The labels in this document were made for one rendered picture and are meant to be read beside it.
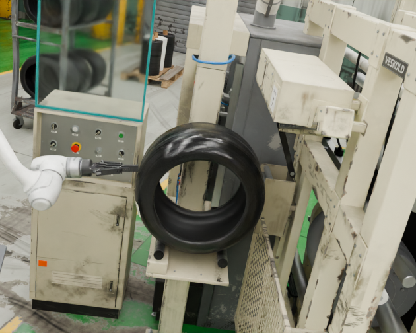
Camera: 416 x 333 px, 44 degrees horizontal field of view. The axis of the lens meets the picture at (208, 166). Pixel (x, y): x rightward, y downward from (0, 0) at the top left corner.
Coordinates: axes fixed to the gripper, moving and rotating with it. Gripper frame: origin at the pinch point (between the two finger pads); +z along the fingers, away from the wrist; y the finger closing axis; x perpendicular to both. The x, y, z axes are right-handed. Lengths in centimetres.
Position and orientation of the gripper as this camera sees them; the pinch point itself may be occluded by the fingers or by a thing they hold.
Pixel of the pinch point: (130, 168)
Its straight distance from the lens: 220.2
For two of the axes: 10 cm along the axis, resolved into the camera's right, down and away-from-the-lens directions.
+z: 10.0, 0.1, 0.2
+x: -0.1, 9.2, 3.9
